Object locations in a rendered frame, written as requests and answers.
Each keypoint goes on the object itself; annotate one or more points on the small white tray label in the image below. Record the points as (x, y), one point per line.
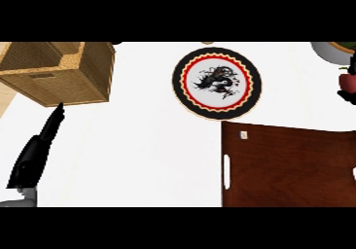
(242, 135)

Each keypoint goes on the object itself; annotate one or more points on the pale wooden panel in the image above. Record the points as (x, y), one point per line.
(1, 100)

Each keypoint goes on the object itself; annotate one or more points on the red bell pepper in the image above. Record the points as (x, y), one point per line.
(350, 82)

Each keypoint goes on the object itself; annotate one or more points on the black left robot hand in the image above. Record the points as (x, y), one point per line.
(32, 159)

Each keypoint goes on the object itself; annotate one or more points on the dragon print round plate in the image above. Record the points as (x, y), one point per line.
(215, 82)

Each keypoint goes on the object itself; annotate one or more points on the dark brown wooden tray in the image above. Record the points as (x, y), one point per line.
(291, 168)

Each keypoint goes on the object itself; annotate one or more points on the open light wooden drawer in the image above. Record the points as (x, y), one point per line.
(65, 78)

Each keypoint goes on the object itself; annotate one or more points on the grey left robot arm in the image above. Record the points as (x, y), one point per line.
(20, 200)

